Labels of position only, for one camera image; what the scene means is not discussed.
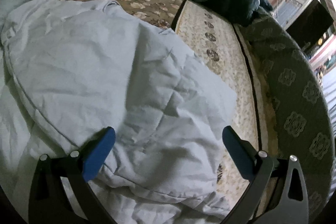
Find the dark wooden door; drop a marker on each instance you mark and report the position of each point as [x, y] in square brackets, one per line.
[310, 26]

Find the white framed mirror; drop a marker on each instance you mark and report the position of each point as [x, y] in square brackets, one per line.
[287, 11]

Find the light blue quilted jacket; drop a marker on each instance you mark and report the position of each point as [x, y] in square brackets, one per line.
[71, 69]

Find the floral patterned bed blanket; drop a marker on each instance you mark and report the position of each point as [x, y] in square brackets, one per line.
[222, 48]

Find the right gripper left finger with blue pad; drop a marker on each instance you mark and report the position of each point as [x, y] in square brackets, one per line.
[48, 202]

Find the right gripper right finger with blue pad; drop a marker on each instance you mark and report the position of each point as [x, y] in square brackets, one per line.
[288, 202]

